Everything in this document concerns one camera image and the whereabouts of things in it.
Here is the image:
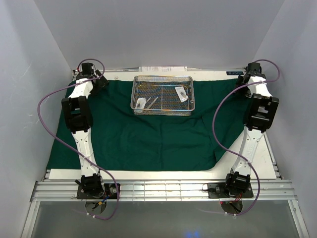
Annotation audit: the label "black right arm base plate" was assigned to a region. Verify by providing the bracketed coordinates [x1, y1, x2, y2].
[202, 182, 254, 199]

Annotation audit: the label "blue label right corner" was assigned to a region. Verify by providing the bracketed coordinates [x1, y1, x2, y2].
[226, 71, 244, 75]

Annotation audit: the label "clear pouch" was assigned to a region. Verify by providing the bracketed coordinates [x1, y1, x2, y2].
[175, 86, 188, 103]
[135, 98, 147, 110]

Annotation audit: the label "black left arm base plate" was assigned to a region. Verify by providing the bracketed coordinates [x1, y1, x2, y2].
[76, 183, 120, 200]

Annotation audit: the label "white paper sheet at back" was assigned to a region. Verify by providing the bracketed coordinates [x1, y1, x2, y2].
[139, 66, 187, 72]

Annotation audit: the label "dark green surgical drape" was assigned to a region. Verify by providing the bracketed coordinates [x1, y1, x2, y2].
[46, 78, 252, 172]

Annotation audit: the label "aluminium front frame rail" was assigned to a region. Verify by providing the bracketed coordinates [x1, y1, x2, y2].
[31, 180, 297, 202]

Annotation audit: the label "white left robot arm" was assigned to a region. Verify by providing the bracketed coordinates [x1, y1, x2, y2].
[61, 62, 108, 198]

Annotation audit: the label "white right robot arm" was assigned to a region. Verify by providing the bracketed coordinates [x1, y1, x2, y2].
[223, 60, 279, 197]

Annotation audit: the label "metal wire mesh tray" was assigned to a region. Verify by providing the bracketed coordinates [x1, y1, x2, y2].
[130, 75, 195, 116]

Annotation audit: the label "silver surgical scissors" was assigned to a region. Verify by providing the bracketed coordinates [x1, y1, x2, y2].
[146, 97, 158, 109]

